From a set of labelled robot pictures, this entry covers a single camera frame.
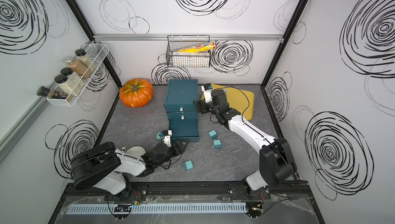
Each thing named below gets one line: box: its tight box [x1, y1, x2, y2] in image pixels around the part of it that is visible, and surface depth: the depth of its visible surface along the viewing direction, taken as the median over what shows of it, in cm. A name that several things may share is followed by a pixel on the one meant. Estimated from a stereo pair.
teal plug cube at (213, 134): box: [208, 129, 218, 140], surface depth 93 cm
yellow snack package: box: [172, 41, 217, 53], surface depth 89 cm
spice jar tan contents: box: [76, 53, 94, 69], surface depth 77 cm
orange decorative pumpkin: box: [119, 78, 154, 108], surface depth 102 cm
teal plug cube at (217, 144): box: [213, 139, 222, 149], surface depth 89 cm
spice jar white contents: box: [60, 67, 85, 89], surface depth 70 cm
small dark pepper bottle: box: [37, 86, 70, 100], surface depth 62 cm
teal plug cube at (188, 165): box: [183, 159, 194, 171], surface depth 82 cm
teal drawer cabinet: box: [163, 79, 200, 143], surface depth 91 cm
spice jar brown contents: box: [64, 56, 93, 80], surface depth 74 cm
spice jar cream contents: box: [54, 74, 82, 97], surface depth 67 cm
